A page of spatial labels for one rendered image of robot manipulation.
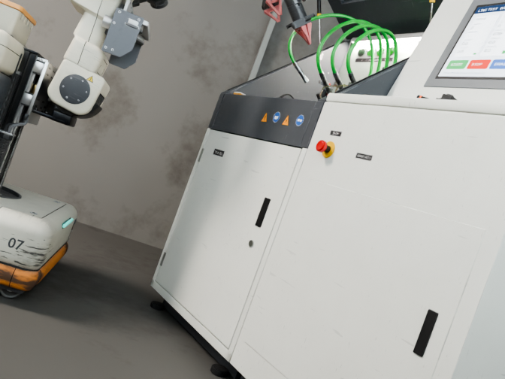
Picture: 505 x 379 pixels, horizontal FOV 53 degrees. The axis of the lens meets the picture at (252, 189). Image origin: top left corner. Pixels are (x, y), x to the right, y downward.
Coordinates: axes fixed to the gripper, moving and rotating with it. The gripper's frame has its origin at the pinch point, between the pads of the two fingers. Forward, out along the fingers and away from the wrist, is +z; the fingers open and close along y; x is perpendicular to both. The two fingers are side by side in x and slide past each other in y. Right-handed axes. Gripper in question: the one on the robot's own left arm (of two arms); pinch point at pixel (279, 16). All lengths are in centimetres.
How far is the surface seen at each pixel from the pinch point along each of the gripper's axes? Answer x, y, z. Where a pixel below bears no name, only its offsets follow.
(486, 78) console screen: -25, -59, 69
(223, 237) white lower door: 59, -6, 75
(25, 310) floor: 126, -18, 71
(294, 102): 20, -28, 45
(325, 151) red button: 23, -46, 68
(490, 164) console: 6, -88, 92
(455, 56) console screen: -28, -48, 57
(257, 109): 27.7, -9.9, 36.3
